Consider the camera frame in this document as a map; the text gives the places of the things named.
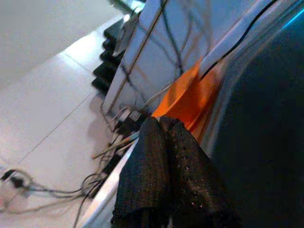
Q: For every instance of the wooden chopstick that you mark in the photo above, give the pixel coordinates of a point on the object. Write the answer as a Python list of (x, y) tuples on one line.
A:
[(107, 152), (123, 140)]

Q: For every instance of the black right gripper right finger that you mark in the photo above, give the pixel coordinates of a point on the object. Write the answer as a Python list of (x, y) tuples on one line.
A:
[(194, 190)]

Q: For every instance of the orange bowl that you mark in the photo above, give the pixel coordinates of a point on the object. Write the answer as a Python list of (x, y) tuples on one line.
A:
[(180, 99)]

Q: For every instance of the flat silver device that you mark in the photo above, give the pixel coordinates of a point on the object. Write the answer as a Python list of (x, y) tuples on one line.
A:
[(126, 35)]

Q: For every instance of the black labelled power adapter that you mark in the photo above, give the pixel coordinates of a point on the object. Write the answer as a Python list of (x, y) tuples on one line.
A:
[(128, 126)]

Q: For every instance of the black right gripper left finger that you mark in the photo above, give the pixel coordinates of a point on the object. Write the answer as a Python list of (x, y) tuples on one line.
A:
[(142, 180)]

